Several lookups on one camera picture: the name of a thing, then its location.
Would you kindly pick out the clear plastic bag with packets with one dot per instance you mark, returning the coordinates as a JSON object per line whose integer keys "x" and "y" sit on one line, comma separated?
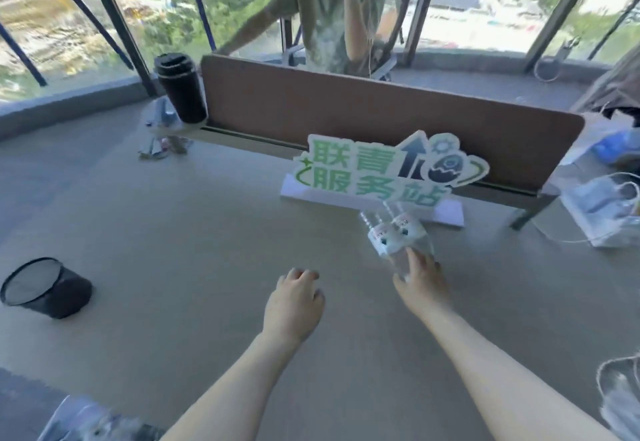
{"x": 597, "y": 208}

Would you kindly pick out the black mesh pen holder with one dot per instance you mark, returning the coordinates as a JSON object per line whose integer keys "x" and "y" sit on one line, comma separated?
{"x": 47, "y": 288}

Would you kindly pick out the black travel tumbler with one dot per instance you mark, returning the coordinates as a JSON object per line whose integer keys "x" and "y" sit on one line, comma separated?
{"x": 181, "y": 88}

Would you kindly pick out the person's left thumb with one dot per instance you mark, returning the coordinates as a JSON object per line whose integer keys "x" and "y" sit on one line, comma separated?
{"x": 319, "y": 300}

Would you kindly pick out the crumpled clear plastic bag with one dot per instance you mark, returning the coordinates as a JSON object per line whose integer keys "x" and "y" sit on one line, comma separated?
{"x": 95, "y": 420}

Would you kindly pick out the person's left hand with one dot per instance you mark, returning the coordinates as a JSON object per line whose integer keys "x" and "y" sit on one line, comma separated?
{"x": 292, "y": 308}

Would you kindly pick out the brown desk divider panel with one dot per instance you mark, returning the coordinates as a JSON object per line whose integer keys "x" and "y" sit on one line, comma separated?
{"x": 380, "y": 116}

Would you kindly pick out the dark metal divider bracket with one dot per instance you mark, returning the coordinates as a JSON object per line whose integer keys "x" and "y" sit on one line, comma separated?
{"x": 536, "y": 206}

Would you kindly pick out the green and white cutout sign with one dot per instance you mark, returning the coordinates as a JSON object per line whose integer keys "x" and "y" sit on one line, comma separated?
{"x": 370, "y": 176}

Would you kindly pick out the clear bag with blue contents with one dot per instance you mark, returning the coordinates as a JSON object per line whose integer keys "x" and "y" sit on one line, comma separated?
{"x": 612, "y": 146}

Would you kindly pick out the person's right forearm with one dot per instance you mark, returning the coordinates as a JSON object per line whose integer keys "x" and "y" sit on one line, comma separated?
{"x": 500, "y": 375}

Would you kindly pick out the clear plastic water bottle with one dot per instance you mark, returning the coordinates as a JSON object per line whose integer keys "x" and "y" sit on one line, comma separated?
{"x": 410, "y": 231}
{"x": 382, "y": 241}

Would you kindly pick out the person's right thumb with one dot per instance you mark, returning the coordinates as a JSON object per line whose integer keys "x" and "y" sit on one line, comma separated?
{"x": 401, "y": 286}

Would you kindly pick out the person's right hand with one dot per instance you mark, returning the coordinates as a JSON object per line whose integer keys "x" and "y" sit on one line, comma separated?
{"x": 427, "y": 288}

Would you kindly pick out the person's left forearm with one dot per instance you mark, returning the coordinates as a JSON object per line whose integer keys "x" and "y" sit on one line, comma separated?
{"x": 230, "y": 390}

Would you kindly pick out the grey garment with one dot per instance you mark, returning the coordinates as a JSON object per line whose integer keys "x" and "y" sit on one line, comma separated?
{"x": 617, "y": 86}

